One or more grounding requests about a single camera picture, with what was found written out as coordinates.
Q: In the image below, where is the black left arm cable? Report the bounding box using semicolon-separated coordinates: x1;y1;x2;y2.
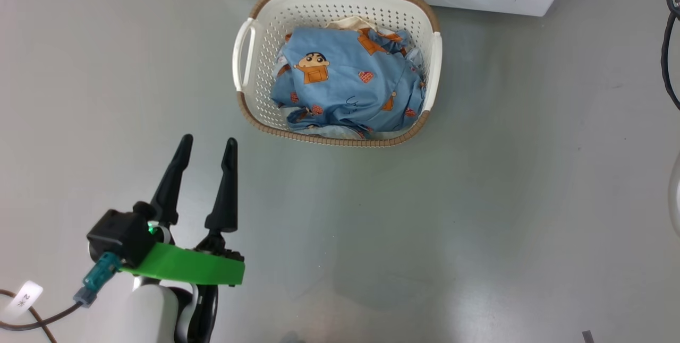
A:
0;289;83;343

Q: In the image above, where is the large blue cartoon pyjama garment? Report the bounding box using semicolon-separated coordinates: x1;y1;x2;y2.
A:
271;26;426;134

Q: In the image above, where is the cream laundry basket brown rim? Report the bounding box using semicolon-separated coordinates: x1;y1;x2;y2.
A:
232;0;443;148

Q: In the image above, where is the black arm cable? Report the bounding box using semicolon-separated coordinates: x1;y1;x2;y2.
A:
660;0;680;110
0;289;83;343

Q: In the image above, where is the cream cloth garment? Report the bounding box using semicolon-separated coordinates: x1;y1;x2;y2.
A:
327;15;379;33

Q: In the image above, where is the white cable label tag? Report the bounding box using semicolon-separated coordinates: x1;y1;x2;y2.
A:
3;280;44;319

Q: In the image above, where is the teal left cable connector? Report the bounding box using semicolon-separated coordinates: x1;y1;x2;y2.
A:
73;252;122;308

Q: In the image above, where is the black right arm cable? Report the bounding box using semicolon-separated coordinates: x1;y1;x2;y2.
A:
660;0;680;110

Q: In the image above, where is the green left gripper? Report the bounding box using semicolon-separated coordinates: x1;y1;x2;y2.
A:
120;134;245;287

